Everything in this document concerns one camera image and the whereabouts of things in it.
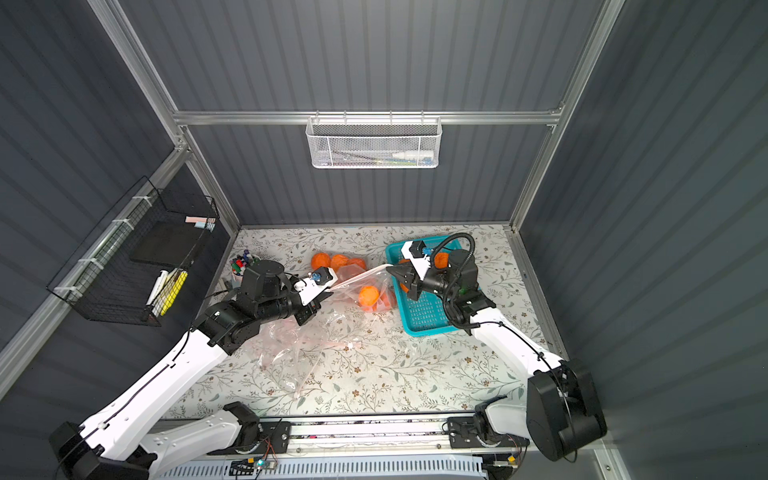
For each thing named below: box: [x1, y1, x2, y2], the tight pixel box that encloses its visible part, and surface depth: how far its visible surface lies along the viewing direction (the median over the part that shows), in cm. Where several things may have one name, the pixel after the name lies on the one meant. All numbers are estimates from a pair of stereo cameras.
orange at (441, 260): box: [434, 252, 449, 269], surface depth 64 cm
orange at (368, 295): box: [358, 285, 379, 306], surface depth 82 cm
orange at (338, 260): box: [330, 254, 348, 271], surface depth 104 cm
